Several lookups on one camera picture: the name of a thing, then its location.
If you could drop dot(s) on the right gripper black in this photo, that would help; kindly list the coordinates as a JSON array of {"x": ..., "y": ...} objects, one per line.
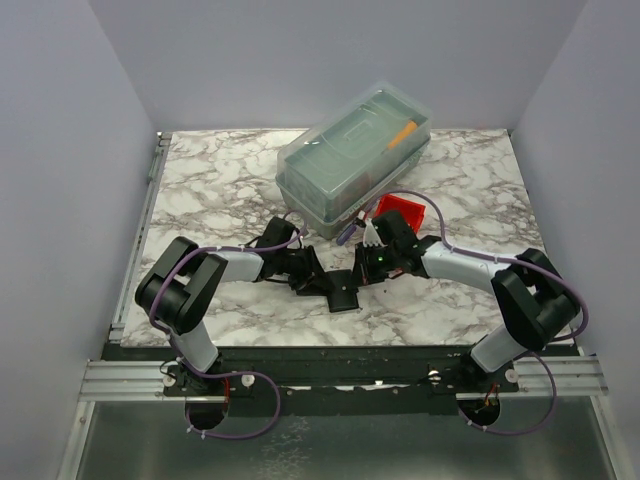
[{"x": 361, "y": 269}]

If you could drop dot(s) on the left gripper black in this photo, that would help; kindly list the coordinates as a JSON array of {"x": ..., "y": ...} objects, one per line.
[{"x": 309, "y": 283}]

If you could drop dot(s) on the black card holder wallet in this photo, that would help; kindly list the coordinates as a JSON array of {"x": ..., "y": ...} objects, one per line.
[{"x": 343, "y": 295}]

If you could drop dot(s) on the red plastic bin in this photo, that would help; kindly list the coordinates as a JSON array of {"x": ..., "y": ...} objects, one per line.
[{"x": 413, "y": 213}]

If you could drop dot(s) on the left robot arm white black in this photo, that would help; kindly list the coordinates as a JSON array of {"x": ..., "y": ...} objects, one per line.
[{"x": 177, "y": 291}]

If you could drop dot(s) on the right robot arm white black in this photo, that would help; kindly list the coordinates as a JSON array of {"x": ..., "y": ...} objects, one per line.
[{"x": 534, "y": 301}]

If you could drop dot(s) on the blue red screwdriver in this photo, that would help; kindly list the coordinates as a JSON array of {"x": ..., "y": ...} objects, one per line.
[{"x": 348, "y": 232}]

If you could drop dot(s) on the clear plastic storage box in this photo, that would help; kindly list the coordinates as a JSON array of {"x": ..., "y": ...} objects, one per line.
[{"x": 332, "y": 170}]

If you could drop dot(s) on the orange tool inside box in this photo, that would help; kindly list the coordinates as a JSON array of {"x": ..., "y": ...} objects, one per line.
[{"x": 409, "y": 128}]

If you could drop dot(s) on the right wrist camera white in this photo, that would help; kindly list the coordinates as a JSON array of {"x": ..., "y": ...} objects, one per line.
[{"x": 371, "y": 238}]

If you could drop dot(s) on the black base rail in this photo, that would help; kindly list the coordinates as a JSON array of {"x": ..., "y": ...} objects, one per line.
[{"x": 337, "y": 381}]

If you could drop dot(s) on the aluminium frame rail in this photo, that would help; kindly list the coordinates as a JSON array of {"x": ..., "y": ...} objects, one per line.
[{"x": 120, "y": 381}]

